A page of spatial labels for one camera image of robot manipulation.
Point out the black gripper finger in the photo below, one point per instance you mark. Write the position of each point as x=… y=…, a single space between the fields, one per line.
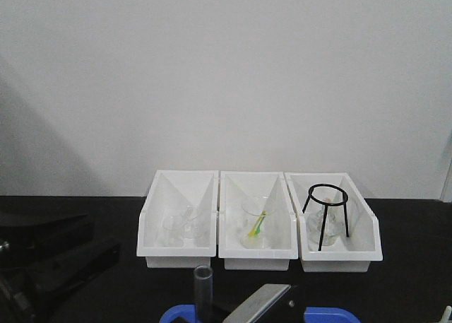
x=214 y=311
x=258 y=303

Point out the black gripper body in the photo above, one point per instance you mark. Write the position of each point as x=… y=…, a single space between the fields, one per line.
x=290 y=308

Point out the clear glass test tube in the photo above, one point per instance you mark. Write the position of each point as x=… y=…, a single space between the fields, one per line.
x=203 y=293

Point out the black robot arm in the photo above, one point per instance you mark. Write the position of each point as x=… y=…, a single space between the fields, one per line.
x=85 y=269

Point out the white test tube rack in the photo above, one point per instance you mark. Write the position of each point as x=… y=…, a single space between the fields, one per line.
x=446 y=316

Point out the blue plastic tray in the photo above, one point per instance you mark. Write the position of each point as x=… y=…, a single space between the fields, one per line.
x=311 y=315

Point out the middle white storage bin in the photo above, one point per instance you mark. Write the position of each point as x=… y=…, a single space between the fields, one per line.
x=282 y=225

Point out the white storage bin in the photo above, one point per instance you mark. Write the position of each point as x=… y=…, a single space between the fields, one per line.
x=347 y=254
x=282 y=225
x=170 y=192

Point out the glassware in left bin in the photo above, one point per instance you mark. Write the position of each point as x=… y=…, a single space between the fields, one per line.
x=191 y=223

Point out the glass beaker in middle bin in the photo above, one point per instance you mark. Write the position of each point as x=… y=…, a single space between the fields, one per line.
x=256 y=210

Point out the left white storage bin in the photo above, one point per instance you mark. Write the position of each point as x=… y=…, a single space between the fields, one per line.
x=170 y=192

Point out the right white storage bin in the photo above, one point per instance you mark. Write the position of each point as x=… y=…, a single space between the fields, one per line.
x=347 y=254

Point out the glass flask in right bin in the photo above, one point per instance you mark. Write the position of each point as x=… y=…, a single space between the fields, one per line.
x=334 y=227

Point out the black wire tripod stand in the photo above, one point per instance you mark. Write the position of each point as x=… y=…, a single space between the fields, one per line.
x=322 y=196

